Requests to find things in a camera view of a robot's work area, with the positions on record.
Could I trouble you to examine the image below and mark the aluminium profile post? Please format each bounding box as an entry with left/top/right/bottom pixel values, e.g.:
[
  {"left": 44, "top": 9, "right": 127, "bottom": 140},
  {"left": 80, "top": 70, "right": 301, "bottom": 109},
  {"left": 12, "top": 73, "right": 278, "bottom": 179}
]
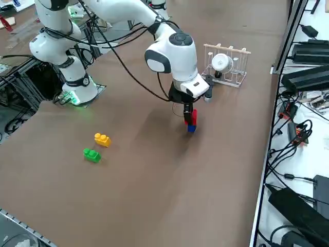
[{"left": 271, "top": 0, "right": 309, "bottom": 76}]

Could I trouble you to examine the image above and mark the white wire cup rack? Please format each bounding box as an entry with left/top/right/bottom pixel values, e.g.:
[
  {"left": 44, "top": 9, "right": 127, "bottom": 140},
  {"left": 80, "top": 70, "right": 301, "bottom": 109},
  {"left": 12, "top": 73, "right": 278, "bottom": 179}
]
[{"left": 200, "top": 43, "right": 251, "bottom": 89}]

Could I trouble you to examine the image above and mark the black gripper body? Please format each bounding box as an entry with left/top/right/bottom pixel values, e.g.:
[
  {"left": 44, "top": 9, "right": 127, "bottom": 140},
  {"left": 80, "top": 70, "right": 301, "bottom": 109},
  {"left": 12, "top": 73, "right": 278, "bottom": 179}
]
[{"left": 168, "top": 85, "right": 199, "bottom": 106}]

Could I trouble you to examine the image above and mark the yellow toy brick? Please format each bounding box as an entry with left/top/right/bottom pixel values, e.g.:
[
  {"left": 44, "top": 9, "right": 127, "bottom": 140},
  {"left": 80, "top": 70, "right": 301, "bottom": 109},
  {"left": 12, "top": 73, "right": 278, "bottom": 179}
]
[{"left": 94, "top": 132, "right": 112, "bottom": 148}]

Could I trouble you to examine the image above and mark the grey and orange device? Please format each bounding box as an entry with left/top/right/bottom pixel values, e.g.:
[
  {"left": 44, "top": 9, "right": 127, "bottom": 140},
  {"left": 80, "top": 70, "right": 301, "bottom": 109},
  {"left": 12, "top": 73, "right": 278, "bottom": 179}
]
[{"left": 287, "top": 122, "right": 309, "bottom": 146}]

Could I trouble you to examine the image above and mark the black power brick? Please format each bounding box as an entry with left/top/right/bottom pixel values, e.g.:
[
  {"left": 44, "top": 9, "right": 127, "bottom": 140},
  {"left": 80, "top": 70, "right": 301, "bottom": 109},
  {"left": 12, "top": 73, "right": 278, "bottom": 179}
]
[{"left": 291, "top": 40, "right": 329, "bottom": 65}]

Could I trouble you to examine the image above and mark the red and black device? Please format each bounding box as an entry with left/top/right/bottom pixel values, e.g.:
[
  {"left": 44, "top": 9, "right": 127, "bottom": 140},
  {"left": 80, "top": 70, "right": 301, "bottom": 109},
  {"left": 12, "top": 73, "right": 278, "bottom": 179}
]
[{"left": 279, "top": 102, "right": 299, "bottom": 120}]

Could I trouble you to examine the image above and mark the green toy brick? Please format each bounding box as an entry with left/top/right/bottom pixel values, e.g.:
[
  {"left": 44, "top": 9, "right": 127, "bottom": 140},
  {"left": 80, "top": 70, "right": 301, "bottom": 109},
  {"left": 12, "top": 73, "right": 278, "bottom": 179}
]
[{"left": 83, "top": 148, "right": 102, "bottom": 164}]

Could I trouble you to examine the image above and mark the white cup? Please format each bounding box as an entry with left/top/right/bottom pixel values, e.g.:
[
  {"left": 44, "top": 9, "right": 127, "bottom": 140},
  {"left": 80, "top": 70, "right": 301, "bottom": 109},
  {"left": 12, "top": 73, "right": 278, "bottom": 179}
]
[{"left": 211, "top": 53, "right": 235, "bottom": 74}]

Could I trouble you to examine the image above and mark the red wooden cube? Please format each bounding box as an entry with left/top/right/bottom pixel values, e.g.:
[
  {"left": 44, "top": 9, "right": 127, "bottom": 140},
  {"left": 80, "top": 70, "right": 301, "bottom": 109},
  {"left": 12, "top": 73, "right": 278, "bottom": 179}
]
[{"left": 184, "top": 109, "right": 199, "bottom": 127}]

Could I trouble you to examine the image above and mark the dark power adapter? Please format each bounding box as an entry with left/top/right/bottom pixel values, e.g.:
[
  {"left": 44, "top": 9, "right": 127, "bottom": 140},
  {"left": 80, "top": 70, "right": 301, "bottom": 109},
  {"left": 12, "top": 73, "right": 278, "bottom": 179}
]
[{"left": 281, "top": 65, "right": 329, "bottom": 94}]

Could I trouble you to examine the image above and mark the small black power adapter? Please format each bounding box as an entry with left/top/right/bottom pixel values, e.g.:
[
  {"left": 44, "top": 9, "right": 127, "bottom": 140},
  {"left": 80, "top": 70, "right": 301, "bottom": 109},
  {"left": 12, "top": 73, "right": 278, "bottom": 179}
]
[{"left": 300, "top": 24, "right": 320, "bottom": 39}]

